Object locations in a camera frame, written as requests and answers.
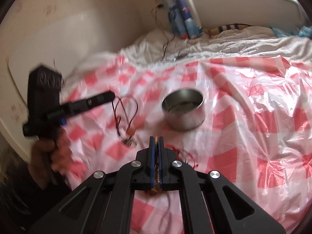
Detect red bead cord bracelet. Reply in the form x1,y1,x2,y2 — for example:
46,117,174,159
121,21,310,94
146,144,199,196

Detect person's left hand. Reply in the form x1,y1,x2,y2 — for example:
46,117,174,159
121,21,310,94
27,129,73,189

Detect white headboard panel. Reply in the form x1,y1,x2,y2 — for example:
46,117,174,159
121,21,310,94
1,5,145,161

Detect round metal tin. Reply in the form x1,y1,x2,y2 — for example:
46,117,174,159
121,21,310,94
161,88,206,131

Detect pink checkered plastic sheet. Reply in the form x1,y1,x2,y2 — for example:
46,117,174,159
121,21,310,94
61,54,311,233

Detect white bed quilt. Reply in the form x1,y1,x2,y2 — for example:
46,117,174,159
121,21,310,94
119,27,311,66

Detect blue cartoon curtain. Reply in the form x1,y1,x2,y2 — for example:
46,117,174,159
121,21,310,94
163,0,202,39

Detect striped pillow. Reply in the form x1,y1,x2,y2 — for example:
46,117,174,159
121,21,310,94
203,23,252,37

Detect black charging cable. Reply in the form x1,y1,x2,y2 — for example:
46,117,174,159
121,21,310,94
150,3,193,63

